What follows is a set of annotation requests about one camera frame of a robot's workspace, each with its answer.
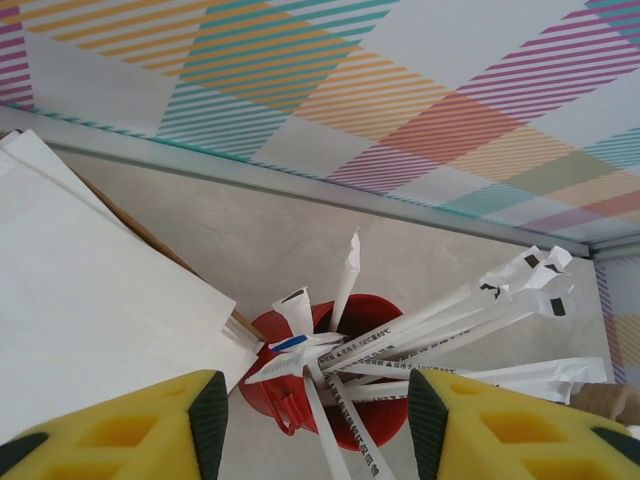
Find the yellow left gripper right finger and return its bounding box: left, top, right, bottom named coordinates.
left=407, top=368, right=640, bottom=480

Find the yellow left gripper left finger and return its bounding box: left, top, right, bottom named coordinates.
left=0, top=368, right=230, bottom=480

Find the brown pulp cup carrier stack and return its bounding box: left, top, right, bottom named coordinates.
left=572, top=382, right=634, bottom=421

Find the white paper napkin stack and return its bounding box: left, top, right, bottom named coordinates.
left=0, top=128, right=261, bottom=441

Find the red metal bucket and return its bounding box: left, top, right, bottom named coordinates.
left=238, top=293, right=409, bottom=449

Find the aluminium frame floor rail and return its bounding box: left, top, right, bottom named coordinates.
left=0, top=104, right=640, bottom=261

